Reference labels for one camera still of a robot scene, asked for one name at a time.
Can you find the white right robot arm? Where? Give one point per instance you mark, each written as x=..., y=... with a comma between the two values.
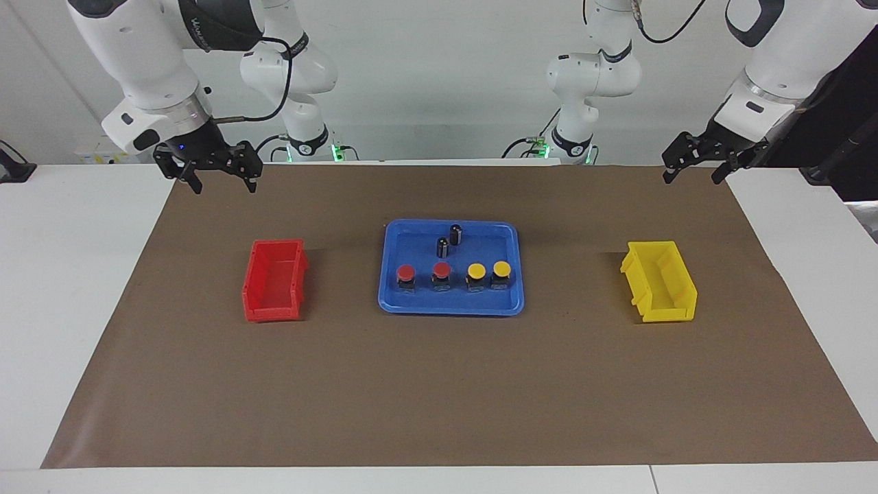
x=137, y=62

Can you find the black cylindrical knob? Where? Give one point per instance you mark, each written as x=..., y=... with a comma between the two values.
x=456, y=234
x=443, y=248

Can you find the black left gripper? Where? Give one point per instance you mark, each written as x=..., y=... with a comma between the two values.
x=720, y=144

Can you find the red push button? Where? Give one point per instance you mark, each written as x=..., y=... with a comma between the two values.
x=405, y=273
x=442, y=269

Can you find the yellow push button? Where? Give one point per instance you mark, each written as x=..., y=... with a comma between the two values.
x=475, y=272
x=502, y=267

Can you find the brown paper table mat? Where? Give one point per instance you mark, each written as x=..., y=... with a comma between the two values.
x=439, y=384

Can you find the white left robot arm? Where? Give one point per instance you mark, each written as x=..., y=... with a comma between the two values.
x=789, y=62

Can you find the yellow plastic bin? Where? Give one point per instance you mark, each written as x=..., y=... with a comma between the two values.
x=669, y=288

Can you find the red plastic bin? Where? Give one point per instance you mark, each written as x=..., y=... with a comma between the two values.
x=274, y=281

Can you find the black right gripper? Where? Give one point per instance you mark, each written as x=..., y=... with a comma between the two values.
x=206, y=147

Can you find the blue plastic tray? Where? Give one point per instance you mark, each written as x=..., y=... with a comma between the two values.
x=418, y=237

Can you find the black cloth covered stand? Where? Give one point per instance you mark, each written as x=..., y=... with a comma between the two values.
x=857, y=137

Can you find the black clamp mount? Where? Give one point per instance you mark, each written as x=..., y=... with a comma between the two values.
x=14, y=171

